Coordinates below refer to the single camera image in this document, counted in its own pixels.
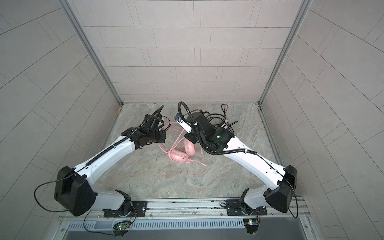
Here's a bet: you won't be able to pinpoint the pink cat-ear headphones with cable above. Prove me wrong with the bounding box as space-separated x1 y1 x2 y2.
159 122 207 167

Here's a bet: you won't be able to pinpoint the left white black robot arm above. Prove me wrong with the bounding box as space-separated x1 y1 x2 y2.
54 112 166 217

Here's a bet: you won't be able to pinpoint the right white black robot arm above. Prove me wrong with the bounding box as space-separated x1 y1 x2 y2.
175 112 297 215

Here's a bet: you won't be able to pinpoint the right circuit board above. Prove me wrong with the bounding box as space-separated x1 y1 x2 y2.
243 219 260 234

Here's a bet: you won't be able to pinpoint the white ventilation grille strip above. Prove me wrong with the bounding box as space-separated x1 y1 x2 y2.
68 219 245 232

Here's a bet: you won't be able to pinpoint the left green circuit board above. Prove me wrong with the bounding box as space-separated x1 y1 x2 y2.
113 221 132 236

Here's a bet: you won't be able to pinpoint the white black headphones with cable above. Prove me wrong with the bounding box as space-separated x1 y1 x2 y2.
206 104 238 134

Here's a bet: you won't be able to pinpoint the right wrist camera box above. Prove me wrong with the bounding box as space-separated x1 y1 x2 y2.
175 114 192 134

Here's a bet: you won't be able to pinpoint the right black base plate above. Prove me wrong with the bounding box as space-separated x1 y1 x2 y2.
220 199 268 217

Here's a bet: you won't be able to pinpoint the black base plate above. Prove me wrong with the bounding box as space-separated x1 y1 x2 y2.
220 199 268 217
102 200 148 218

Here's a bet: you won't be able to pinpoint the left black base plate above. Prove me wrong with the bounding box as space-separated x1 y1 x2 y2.
102 200 148 218

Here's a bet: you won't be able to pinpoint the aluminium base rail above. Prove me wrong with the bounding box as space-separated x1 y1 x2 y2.
53 197 311 221

